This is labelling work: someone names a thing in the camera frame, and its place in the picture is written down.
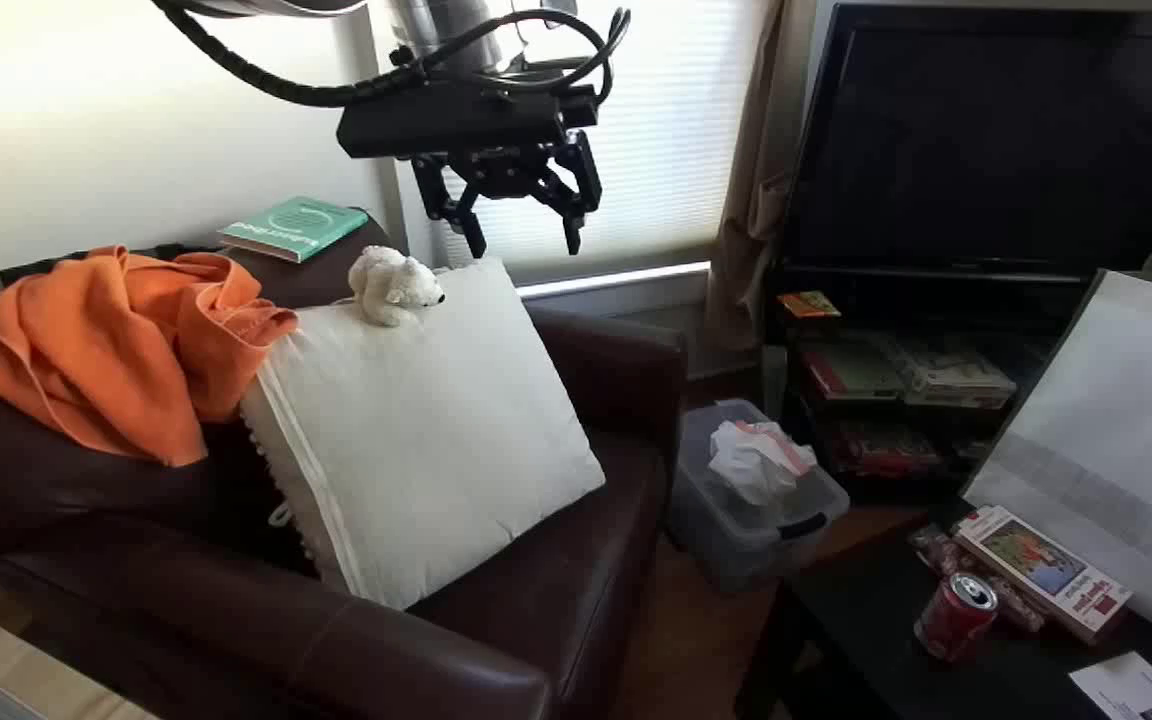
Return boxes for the beige curtain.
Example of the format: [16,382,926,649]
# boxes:
[710,0,822,358]

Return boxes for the light wooden table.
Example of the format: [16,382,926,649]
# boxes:
[0,591,159,720]

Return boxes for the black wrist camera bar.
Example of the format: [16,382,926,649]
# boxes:
[334,86,569,162]

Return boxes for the black low table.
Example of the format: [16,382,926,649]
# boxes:
[734,533,1152,720]

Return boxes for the colourful printed box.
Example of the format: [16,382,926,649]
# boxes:
[953,502,1138,644]

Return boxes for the small orange card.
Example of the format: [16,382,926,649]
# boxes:
[771,287,847,326]

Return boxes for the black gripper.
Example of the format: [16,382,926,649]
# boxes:
[410,86,608,265]

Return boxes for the white pillow patterned back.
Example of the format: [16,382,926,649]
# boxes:
[238,253,613,617]

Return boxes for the white window blind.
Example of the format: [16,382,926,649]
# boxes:
[459,0,771,274]

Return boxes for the black flat television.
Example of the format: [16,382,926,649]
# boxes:
[782,0,1152,284]

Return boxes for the white fluffy doll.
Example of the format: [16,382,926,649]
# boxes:
[346,241,449,333]

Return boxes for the orange towel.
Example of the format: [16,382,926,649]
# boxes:
[0,245,302,472]

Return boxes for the crumpled white paper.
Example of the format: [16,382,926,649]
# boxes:
[710,418,822,514]

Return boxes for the thick black hose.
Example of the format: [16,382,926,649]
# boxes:
[153,0,427,112]

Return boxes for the pale book on shelf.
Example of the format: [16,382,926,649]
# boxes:
[890,333,1021,411]

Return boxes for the white paper sheet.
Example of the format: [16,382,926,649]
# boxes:
[1068,649,1152,720]

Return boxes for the clear plastic bin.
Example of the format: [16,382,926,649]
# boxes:
[663,397,858,597]

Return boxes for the thin black cable loop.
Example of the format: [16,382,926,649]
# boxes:
[402,3,636,100]

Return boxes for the brown leather sofa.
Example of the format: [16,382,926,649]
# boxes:
[0,217,687,720]

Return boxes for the reddish book on shelf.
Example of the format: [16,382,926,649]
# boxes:
[798,338,912,403]

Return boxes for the black television stand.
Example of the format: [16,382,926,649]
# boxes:
[759,256,1099,514]

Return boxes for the green book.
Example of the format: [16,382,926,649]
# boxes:
[215,195,375,269]

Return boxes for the red soda can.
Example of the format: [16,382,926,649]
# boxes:
[912,572,1005,670]

